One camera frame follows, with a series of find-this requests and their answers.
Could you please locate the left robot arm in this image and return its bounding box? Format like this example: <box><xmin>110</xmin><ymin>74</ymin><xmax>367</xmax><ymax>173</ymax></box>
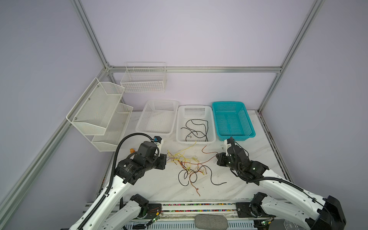
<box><xmin>70</xmin><ymin>133</ymin><xmax>166</xmax><ymax>230</ymax></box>

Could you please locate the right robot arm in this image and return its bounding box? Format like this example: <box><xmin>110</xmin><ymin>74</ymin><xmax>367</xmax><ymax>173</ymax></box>
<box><xmin>216</xmin><ymin>138</ymin><xmax>347</xmax><ymax>230</ymax></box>

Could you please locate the teal plastic basket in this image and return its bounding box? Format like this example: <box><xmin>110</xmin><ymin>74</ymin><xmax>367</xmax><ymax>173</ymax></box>
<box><xmin>212</xmin><ymin>101</ymin><xmax>256</xmax><ymax>141</ymax></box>

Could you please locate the middle white plastic basket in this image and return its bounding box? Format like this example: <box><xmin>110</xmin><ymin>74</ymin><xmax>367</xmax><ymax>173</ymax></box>
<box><xmin>176</xmin><ymin>105</ymin><xmax>216</xmax><ymax>145</ymax></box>

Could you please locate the white plastic basket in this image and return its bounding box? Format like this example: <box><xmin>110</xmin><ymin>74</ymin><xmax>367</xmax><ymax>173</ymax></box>
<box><xmin>176</xmin><ymin>105</ymin><xmax>216</xmax><ymax>145</ymax></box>
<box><xmin>136</xmin><ymin>99</ymin><xmax>179</xmax><ymax>136</ymax></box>

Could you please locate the left white plastic basket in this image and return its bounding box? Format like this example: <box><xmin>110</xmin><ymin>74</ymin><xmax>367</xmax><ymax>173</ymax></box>
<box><xmin>136</xmin><ymin>99</ymin><xmax>179</xmax><ymax>136</ymax></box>

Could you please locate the grey fabric pad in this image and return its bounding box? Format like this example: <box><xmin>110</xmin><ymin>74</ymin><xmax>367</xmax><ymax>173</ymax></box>
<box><xmin>195</xmin><ymin>214</ymin><xmax>228</xmax><ymax>230</ymax></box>

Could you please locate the white two-tier mesh shelf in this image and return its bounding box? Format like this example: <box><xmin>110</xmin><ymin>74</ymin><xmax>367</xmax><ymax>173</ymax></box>
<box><xmin>66</xmin><ymin>78</ymin><xmax>133</xmax><ymax>152</ymax></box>

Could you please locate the clear plastic container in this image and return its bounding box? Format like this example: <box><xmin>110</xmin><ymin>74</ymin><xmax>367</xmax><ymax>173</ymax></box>
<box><xmin>284</xmin><ymin>220</ymin><xmax>299</xmax><ymax>230</ymax></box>

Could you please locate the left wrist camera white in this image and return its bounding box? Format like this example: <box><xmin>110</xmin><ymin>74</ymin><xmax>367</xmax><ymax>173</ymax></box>
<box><xmin>154</xmin><ymin>136</ymin><xmax>163</xmax><ymax>154</ymax></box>

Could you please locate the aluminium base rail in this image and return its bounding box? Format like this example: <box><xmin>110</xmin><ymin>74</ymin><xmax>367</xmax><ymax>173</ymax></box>
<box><xmin>75</xmin><ymin>199</ymin><xmax>324</xmax><ymax>230</ymax></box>

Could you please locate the white wire wall basket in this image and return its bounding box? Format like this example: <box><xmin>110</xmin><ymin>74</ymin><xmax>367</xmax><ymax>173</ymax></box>
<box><xmin>120</xmin><ymin>62</ymin><xmax>167</xmax><ymax>93</ymax></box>

